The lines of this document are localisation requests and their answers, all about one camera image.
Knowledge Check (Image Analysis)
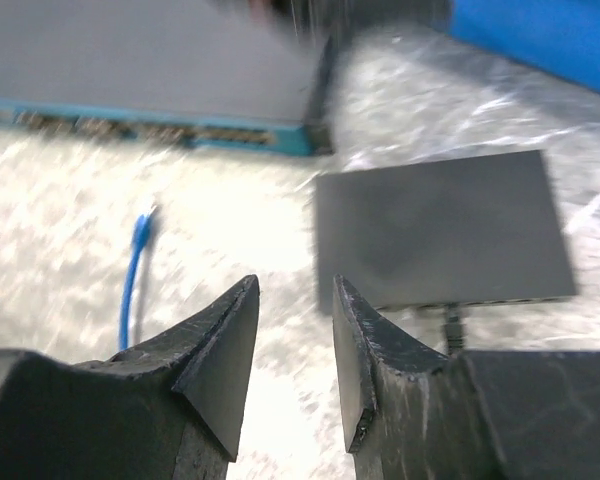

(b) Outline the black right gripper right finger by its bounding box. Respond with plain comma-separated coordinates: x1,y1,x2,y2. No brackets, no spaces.
333,277,600,479

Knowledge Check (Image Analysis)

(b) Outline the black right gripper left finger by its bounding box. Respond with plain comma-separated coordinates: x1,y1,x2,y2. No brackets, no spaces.
0,275,259,479

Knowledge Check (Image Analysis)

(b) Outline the black ethernet cable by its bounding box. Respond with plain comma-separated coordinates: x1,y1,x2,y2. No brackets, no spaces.
442,299,469,354

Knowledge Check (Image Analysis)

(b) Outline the blue ethernet cable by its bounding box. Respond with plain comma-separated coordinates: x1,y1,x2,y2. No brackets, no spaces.
118,202,159,351

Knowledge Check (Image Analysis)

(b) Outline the small black network switch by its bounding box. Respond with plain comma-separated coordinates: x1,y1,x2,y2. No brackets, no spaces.
314,150,577,313

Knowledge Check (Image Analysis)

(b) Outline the blue plastic bin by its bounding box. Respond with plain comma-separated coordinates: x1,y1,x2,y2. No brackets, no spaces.
449,0,600,93

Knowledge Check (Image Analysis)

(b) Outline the large black network switch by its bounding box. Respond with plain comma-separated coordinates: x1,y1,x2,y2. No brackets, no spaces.
0,1,333,156

